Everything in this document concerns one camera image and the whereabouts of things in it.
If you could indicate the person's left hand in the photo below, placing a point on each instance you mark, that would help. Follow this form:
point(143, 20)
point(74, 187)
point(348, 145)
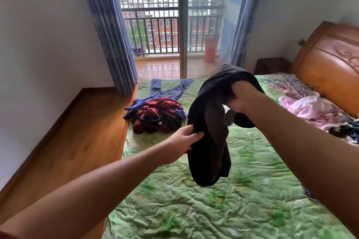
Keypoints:
point(179, 143)

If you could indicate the person's right hand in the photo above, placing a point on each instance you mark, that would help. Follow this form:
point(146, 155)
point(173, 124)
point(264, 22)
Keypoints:
point(244, 97)

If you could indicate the dark grey t-shirt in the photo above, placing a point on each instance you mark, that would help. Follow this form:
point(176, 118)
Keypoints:
point(207, 135)

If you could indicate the dark red shirt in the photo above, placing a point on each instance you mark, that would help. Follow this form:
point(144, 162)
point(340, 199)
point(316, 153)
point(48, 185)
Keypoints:
point(157, 110)

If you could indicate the blue shirt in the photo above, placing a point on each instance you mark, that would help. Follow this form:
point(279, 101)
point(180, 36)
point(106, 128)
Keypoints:
point(131, 108)

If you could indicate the pink cloth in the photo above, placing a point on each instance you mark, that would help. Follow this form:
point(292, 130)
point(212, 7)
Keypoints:
point(308, 110)

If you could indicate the person's left forearm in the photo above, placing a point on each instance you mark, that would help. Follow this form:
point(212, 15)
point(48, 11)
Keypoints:
point(84, 194)

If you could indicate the person's right forearm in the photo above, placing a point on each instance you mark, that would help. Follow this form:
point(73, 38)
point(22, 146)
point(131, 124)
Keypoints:
point(308, 157)

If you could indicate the person's red shirt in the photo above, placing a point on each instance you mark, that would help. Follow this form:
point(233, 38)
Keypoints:
point(5, 236)

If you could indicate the dark wooden nightstand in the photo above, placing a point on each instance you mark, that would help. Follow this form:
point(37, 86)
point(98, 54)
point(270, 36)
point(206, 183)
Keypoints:
point(272, 66)

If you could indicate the bundle of clothes hangers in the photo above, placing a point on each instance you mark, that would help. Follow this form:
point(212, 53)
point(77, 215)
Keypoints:
point(291, 86)

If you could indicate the red plant pot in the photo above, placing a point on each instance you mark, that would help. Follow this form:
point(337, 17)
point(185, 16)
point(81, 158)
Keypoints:
point(211, 51)

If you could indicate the blue curtain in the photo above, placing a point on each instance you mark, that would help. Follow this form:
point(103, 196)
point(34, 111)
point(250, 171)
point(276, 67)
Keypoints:
point(112, 37)
point(246, 9)

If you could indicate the green floral bedsheet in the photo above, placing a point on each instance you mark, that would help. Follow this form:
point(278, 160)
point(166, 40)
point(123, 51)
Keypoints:
point(252, 205)

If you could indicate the sliding glass balcony door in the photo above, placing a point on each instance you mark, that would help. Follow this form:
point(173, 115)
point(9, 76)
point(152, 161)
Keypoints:
point(183, 23)

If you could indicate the green potted plant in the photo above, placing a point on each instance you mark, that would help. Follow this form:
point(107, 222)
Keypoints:
point(137, 49)

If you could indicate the teal plush blanket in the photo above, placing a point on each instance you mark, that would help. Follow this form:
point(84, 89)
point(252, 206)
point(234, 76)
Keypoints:
point(354, 132)

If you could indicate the metal balcony railing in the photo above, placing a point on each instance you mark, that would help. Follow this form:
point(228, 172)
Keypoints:
point(157, 9)

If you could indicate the wooden bed frame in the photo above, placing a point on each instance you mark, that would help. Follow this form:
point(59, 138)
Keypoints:
point(331, 65)

